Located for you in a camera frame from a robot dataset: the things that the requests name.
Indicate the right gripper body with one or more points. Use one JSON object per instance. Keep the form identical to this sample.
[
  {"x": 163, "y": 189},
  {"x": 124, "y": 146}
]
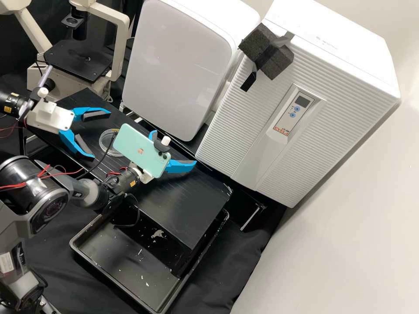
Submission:
[{"x": 145, "y": 176}]

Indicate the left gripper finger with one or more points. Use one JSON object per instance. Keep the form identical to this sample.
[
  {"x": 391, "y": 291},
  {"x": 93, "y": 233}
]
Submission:
[
  {"x": 75, "y": 144},
  {"x": 93, "y": 113}
]

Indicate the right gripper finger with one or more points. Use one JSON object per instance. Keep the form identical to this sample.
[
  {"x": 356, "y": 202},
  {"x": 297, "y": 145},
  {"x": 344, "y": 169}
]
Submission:
[
  {"x": 180, "y": 166},
  {"x": 153, "y": 134}
]

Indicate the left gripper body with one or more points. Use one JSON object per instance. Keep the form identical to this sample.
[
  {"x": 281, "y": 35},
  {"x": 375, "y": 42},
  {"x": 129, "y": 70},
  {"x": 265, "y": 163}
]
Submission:
[{"x": 57, "y": 119}]

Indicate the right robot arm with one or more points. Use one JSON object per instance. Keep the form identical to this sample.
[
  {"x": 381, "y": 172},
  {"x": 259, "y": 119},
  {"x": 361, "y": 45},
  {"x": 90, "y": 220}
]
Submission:
[{"x": 36, "y": 196}]

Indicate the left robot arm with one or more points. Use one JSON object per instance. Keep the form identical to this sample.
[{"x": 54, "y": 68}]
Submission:
[{"x": 13, "y": 103}]

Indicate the petri dish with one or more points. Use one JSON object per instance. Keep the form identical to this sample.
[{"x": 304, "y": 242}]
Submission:
[{"x": 106, "y": 141}]

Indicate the cream microscope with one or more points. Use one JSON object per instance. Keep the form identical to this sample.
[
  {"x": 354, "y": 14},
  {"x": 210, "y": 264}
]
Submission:
[{"x": 68, "y": 60}]

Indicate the black platform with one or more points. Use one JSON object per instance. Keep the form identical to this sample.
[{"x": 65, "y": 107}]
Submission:
[
  {"x": 244, "y": 201},
  {"x": 183, "y": 202}
]

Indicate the white box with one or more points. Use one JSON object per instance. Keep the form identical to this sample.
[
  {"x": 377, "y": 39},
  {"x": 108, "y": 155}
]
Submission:
[{"x": 176, "y": 65}]

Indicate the black tray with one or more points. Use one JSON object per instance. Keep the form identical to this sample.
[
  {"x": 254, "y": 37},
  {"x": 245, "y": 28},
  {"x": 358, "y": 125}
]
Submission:
[{"x": 124, "y": 261}]

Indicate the incubator door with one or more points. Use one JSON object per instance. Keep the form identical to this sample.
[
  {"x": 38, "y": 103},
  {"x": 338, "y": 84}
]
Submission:
[{"x": 343, "y": 131}]

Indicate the white incubator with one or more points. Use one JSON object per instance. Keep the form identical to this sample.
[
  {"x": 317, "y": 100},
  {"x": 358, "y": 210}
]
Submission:
[{"x": 327, "y": 19}]

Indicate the right wrist camera phone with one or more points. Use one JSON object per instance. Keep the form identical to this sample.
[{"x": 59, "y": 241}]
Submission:
[{"x": 140, "y": 150}]

